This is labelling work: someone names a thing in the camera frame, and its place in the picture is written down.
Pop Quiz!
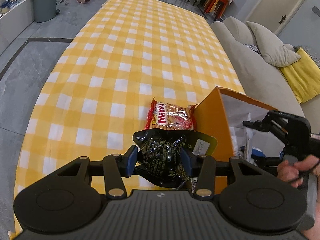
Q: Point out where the red Mimi snack bag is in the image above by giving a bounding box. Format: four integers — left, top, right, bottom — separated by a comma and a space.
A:
144, 99, 197, 131

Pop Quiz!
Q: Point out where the grey trash bin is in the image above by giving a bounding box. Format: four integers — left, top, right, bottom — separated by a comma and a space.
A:
33, 0, 57, 23

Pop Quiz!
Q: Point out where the yellow cushion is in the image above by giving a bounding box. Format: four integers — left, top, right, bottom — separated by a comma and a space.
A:
278, 47, 320, 104

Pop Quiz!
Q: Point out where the beige sofa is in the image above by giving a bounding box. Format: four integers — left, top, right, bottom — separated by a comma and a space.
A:
210, 17, 319, 133

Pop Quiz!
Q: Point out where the person right hand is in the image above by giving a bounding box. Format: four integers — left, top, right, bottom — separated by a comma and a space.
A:
277, 155, 319, 188

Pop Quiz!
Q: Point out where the yellow checkered tablecloth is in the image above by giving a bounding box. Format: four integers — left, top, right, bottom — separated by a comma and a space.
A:
14, 0, 244, 229

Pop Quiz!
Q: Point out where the white tv cabinet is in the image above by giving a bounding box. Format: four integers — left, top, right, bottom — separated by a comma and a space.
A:
0, 0, 34, 53

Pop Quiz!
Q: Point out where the beige cushion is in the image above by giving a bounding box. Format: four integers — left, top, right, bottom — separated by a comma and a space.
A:
247, 21, 301, 68

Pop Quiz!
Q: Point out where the orange stool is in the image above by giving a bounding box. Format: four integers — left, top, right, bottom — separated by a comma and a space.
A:
203, 0, 234, 21

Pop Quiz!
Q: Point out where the orange white storage box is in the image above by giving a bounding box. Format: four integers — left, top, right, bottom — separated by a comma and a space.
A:
194, 87, 284, 162

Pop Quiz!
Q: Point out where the white door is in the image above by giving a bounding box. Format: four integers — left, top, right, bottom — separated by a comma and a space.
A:
246, 0, 304, 35

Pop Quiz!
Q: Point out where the black snack bag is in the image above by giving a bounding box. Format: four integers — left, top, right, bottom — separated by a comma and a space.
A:
133, 128, 217, 189

